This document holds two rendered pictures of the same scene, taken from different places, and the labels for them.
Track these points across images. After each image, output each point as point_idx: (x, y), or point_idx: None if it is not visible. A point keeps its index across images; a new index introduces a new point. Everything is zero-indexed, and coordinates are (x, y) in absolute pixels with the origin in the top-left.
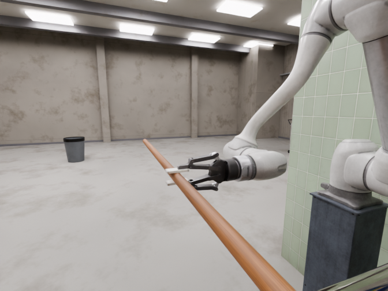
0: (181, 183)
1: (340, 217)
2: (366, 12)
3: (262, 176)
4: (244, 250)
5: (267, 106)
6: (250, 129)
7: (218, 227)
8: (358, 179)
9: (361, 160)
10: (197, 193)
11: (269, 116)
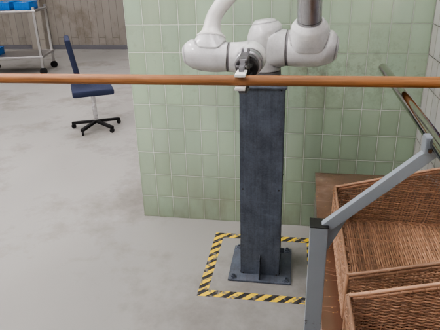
0: (273, 78)
1: (271, 99)
2: None
3: (263, 66)
4: (380, 77)
5: None
6: (218, 21)
7: (355, 79)
8: (281, 57)
9: (279, 38)
10: (306, 75)
11: (233, 3)
